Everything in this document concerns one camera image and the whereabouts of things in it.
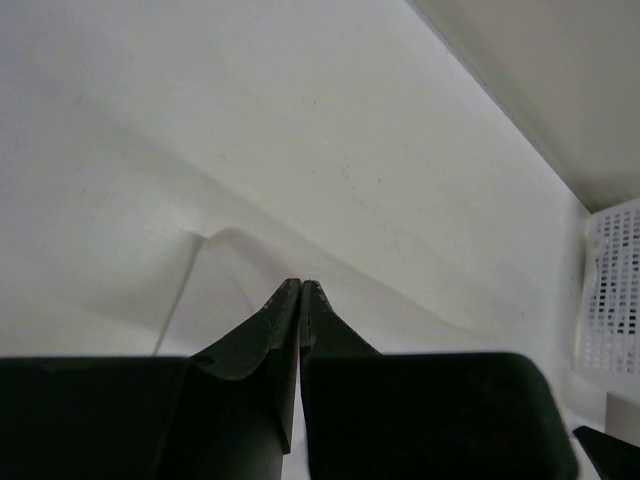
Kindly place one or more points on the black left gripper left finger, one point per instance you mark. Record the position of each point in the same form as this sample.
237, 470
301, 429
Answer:
225, 412

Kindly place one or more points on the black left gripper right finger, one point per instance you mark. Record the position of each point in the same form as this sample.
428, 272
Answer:
480, 415

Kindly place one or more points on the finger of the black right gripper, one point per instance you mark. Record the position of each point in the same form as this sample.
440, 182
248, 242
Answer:
613, 459

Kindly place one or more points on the white tank top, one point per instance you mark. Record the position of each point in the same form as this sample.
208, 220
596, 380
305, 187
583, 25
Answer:
232, 275

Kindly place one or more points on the white plastic laundry basket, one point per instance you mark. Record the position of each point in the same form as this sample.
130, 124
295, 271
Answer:
607, 332

